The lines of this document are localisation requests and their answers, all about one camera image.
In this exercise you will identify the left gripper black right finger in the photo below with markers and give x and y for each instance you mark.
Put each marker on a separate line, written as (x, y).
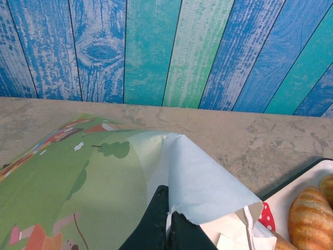
(184, 234)

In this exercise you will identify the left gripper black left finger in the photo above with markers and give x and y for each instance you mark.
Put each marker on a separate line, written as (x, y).
(153, 224)

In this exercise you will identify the white printed paper bag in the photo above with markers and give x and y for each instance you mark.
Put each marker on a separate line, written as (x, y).
(104, 182)

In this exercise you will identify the long brown fake loaf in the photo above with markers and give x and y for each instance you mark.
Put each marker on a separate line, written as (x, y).
(283, 243)

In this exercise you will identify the brown fake croissant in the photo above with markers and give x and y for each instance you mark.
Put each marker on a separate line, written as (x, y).
(309, 218)

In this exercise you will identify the orange fake bread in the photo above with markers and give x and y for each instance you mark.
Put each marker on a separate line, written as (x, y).
(327, 190)

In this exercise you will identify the white strawberry print tray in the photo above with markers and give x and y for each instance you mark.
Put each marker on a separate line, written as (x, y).
(299, 179)

